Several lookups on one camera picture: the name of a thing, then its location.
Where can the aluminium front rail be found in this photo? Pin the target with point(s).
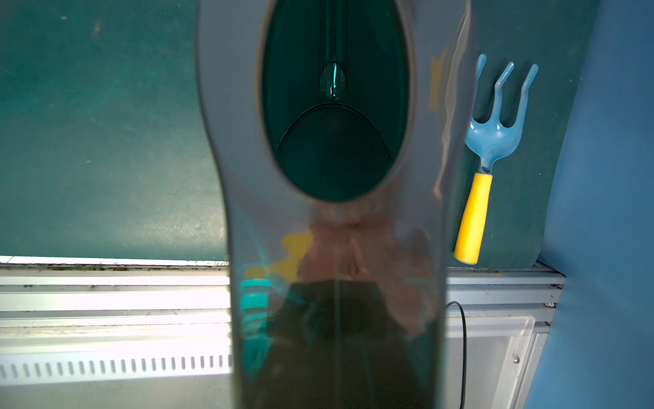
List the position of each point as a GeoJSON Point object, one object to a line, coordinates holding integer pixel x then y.
{"type": "Point", "coordinates": [67, 320]}

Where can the blue yellow garden fork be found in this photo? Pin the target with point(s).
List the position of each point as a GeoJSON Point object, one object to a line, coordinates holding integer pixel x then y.
{"type": "Point", "coordinates": [490, 141]}

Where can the dark green watering can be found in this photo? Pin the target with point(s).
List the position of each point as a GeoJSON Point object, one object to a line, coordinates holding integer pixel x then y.
{"type": "Point", "coordinates": [336, 127]}

